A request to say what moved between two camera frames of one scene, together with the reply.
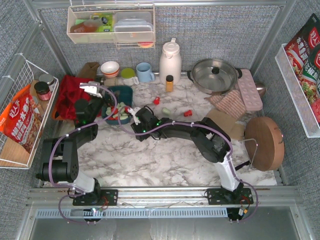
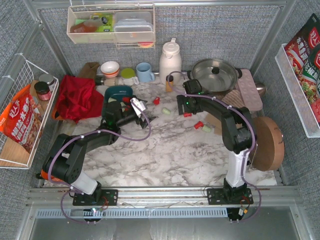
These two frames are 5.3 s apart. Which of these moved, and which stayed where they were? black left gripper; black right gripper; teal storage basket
Moved: black left gripper; black right gripper
Stayed: teal storage basket
